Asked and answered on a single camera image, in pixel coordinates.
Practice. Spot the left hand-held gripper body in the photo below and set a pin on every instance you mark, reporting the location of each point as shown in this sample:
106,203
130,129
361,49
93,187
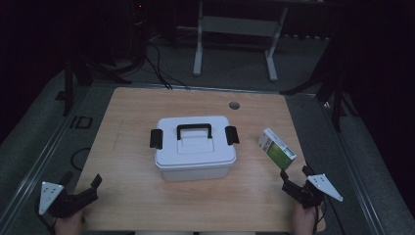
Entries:
70,202

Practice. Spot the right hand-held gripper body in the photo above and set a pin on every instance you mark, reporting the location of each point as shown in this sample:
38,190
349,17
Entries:
310,192

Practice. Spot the green and white medicine box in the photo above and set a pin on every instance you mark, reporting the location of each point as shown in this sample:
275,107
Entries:
277,150

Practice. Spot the white plastic storage box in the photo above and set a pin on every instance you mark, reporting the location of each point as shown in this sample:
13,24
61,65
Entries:
195,171

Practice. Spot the person's left hand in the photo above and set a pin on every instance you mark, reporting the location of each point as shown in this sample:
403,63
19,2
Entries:
69,224

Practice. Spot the person's right hand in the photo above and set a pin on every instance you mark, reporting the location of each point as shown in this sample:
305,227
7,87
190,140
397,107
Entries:
305,220

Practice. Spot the grey round table grommet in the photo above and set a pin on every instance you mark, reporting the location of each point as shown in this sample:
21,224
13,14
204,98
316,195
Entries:
234,105

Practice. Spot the black metal stand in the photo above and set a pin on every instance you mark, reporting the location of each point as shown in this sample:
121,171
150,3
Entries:
81,71
332,88

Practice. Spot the dark device with red light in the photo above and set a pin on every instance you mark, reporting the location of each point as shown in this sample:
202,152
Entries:
139,29

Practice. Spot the black square floor bracket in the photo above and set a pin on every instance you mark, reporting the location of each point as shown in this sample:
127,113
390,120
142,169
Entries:
81,122

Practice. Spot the white metal desk frame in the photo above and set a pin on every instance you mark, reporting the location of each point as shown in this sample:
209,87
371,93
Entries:
235,26

